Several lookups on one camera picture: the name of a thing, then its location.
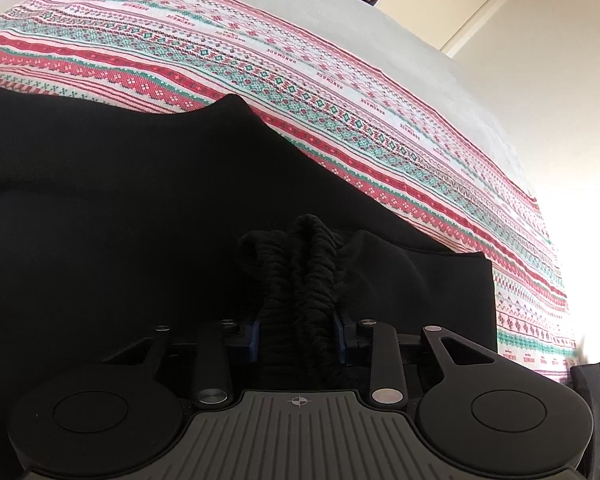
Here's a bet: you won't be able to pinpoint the black pants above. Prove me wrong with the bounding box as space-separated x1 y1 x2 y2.
0 88 496 479

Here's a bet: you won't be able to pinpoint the grey bed sheet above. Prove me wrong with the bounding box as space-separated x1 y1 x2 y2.
0 0 541 201

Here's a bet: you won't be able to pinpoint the patterned red green blanket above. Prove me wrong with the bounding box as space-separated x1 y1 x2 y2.
0 0 578 382

